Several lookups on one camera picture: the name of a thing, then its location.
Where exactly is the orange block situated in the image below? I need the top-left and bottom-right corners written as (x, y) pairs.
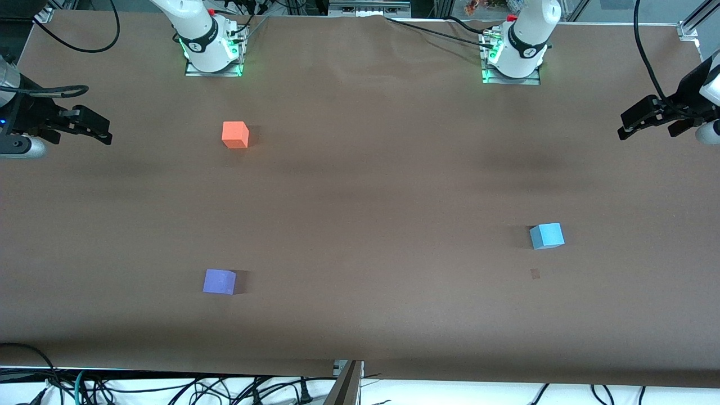
top-left (222, 121), bottom-right (250, 149)

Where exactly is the black arched cable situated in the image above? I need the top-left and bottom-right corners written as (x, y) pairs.
top-left (0, 342), bottom-right (60, 405)

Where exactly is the brown table cover sheet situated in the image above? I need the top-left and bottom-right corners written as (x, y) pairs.
top-left (0, 10), bottom-right (720, 389)

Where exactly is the black cable lying on table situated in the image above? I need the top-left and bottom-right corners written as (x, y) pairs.
top-left (385, 16), bottom-right (491, 47)

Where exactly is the grey power strip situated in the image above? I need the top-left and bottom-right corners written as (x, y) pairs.
top-left (328, 0), bottom-right (412, 17)

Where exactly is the light blue block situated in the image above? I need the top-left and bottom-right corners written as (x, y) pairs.
top-left (529, 222), bottom-right (565, 250)

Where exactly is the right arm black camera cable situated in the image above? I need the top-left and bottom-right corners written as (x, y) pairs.
top-left (25, 0), bottom-right (121, 101)

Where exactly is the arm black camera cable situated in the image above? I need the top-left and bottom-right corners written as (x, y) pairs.
top-left (25, 0), bottom-right (121, 101)
top-left (633, 0), bottom-right (678, 116)

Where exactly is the black base cable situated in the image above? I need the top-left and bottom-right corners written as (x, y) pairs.
top-left (222, 0), bottom-right (272, 35)

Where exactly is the tangled black cable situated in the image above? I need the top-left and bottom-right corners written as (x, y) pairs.
top-left (84, 373), bottom-right (339, 405)

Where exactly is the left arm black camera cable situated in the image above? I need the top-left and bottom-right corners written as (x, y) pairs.
top-left (633, 0), bottom-right (678, 116)

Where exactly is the purple block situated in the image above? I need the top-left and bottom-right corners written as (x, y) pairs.
top-left (202, 268), bottom-right (237, 295)

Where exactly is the aluminium frame profile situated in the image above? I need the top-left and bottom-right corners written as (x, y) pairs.
top-left (677, 0), bottom-right (720, 41)

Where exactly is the grey metal beam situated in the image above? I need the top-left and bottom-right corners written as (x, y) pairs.
top-left (323, 361), bottom-right (362, 405)

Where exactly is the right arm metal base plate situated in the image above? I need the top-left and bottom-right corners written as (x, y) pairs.
top-left (184, 25), bottom-right (246, 78)

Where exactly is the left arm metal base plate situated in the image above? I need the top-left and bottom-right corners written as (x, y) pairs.
top-left (480, 31), bottom-right (542, 86)

